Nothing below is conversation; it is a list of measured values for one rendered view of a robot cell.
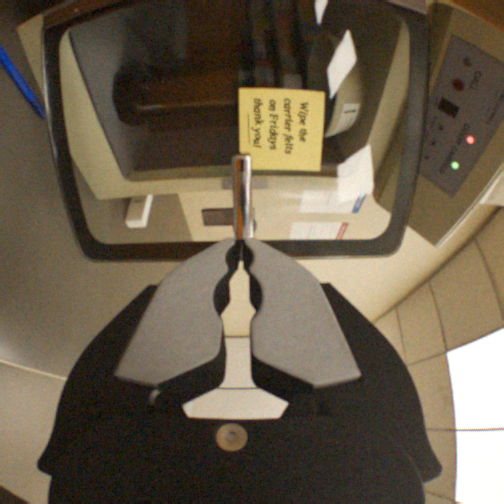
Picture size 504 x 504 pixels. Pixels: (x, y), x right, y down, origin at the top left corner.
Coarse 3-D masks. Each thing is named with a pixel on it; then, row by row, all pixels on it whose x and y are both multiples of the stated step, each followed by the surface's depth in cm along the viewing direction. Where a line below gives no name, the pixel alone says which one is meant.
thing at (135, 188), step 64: (128, 0) 14; (192, 0) 15; (256, 0) 15; (320, 0) 15; (64, 64) 17; (128, 64) 18; (192, 64) 18; (256, 64) 19; (320, 64) 18; (384, 64) 18; (64, 128) 20; (128, 128) 21; (192, 128) 22; (384, 128) 21; (64, 192) 24; (128, 192) 25; (192, 192) 25; (256, 192) 25; (320, 192) 25; (384, 192) 25; (128, 256) 29; (192, 256) 29; (320, 256) 29; (384, 256) 29
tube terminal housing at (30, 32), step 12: (432, 0) 13; (432, 12) 15; (24, 24) 13; (36, 24) 14; (432, 24) 16; (24, 36) 15; (36, 36) 15; (24, 48) 16; (36, 48) 17; (36, 60) 18; (36, 72) 19
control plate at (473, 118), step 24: (456, 48) 15; (456, 72) 17; (480, 72) 15; (432, 96) 21; (456, 96) 19; (480, 96) 17; (432, 120) 23; (456, 120) 21; (480, 120) 18; (456, 144) 23; (480, 144) 20; (432, 168) 27
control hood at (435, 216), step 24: (456, 24) 13; (480, 24) 11; (432, 48) 17; (480, 48) 13; (432, 72) 19; (480, 168) 22; (432, 192) 29; (456, 192) 26; (480, 192) 23; (432, 216) 32; (456, 216) 28; (432, 240) 34
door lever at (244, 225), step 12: (240, 156) 18; (240, 168) 19; (240, 180) 19; (252, 180) 20; (240, 192) 20; (252, 192) 20; (240, 204) 20; (252, 204) 21; (240, 216) 21; (252, 216) 21; (240, 228) 22; (252, 228) 22
